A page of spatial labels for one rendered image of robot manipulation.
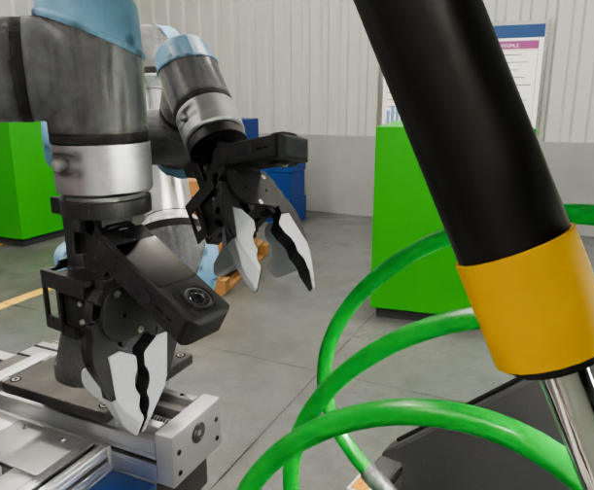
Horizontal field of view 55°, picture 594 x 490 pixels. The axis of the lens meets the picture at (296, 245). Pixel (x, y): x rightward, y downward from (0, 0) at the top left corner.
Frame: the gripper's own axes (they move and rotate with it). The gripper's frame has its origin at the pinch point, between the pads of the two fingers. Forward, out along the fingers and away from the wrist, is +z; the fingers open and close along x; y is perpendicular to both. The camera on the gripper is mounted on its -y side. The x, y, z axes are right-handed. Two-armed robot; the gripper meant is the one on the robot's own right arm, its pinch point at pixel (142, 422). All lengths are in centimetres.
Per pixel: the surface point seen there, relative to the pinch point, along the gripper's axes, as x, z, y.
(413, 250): -11.8, -16.0, -19.7
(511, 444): 4.4, -12.3, -31.8
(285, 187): -507, 78, 355
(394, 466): -41.2, 26.8, -5.5
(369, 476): -11.5, 5.7, -16.5
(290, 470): -3.5, 1.4, -13.5
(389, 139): -307, 1, 126
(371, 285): -11.8, -12.4, -16.1
